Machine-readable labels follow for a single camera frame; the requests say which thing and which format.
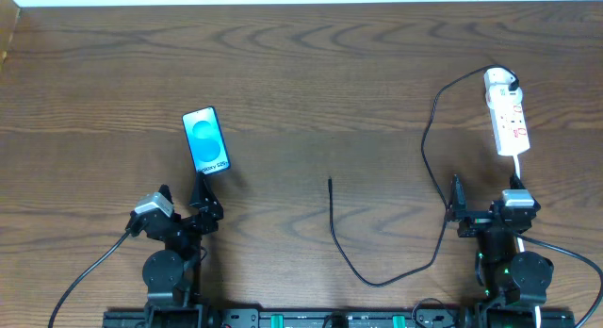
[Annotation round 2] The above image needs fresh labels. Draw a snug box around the blue-screen Galaxy smartphone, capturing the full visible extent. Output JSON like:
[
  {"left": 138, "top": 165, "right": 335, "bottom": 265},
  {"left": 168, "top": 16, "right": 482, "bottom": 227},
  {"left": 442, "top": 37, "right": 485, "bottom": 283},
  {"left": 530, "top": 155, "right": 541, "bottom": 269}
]
[{"left": 182, "top": 107, "right": 231, "bottom": 175}]

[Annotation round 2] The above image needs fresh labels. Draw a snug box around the black USB charging cable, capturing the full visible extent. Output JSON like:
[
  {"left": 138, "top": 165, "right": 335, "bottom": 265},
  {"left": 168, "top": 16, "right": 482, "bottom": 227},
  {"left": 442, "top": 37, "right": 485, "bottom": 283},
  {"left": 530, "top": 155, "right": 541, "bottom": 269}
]
[{"left": 327, "top": 63, "right": 521, "bottom": 288}]

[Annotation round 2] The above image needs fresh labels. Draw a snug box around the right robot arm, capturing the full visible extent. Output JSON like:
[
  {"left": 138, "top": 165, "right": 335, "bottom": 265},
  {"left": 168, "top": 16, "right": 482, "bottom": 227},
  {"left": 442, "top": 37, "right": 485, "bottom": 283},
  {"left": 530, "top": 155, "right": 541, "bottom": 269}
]
[{"left": 446, "top": 175, "right": 554, "bottom": 327}]

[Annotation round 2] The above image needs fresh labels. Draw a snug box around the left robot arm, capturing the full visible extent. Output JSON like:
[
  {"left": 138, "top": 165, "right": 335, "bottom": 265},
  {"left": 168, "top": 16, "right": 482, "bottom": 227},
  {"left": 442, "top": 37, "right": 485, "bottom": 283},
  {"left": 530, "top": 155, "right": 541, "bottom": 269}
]
[{"left": 126, "top": 172, "right": 223, "bottom": 327}]

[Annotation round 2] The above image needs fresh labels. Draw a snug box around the white power strip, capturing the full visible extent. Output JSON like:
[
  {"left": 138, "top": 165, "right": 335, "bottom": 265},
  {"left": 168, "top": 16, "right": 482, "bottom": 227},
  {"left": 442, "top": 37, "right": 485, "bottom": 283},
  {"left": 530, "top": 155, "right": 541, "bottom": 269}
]
[{"left": 485, "top": 86, "right": 530, "bottom": 156}]

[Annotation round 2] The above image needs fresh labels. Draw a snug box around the black right camera cable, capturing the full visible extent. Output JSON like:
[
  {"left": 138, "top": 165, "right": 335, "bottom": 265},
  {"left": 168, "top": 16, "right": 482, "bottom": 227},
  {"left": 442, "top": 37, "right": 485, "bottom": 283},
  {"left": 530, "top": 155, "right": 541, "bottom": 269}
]
[{"left": 515, "top": 231, "right": 603, "bottom": 328}]

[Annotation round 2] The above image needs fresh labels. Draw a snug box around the black camera cable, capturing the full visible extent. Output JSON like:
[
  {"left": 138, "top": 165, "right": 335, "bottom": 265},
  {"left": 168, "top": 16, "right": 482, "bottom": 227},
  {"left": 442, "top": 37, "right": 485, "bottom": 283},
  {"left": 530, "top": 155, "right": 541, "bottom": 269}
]
[
  {"left": 515, "top": 231, "right": 603, "bottom": 328},
  {"left": 46, "top": 229, "right": 133, "bottom": 328}
]

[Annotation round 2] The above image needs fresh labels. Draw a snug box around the black left camera cable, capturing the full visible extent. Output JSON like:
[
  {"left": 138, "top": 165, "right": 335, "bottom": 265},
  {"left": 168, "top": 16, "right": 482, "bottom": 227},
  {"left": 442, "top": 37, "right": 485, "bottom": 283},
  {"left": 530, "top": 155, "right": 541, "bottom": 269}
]
[{"left": 46, "top": 229, "right": 133, "bottom": 328}]

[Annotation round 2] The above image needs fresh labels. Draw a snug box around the black mounting rail base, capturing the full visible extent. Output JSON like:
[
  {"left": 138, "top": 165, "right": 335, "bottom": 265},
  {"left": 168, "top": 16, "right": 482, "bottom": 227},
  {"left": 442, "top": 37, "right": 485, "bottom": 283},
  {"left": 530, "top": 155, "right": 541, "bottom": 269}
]
[{"left": 102, "top": 306, "right": 577, "bottom": 328}]

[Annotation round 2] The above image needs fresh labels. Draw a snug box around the white USB wall charger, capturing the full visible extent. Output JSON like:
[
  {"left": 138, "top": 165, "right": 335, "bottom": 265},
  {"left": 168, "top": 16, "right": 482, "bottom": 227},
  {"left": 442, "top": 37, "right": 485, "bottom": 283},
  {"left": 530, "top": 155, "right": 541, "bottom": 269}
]
[{"left": 483, "top": 67, "right": 523, "bottom": 109}]

